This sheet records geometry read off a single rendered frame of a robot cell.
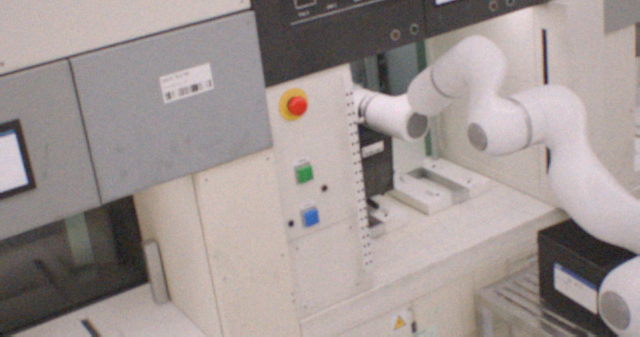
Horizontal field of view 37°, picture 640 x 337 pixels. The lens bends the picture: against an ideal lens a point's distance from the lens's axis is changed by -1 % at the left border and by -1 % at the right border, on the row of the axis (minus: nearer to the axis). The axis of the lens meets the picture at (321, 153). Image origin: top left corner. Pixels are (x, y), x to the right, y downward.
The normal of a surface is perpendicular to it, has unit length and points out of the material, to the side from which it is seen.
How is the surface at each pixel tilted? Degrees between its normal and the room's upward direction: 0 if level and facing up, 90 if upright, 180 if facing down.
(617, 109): 90
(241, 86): 90
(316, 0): 90
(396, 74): 90
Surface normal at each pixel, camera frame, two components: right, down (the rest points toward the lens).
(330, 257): 0.53, 0.26
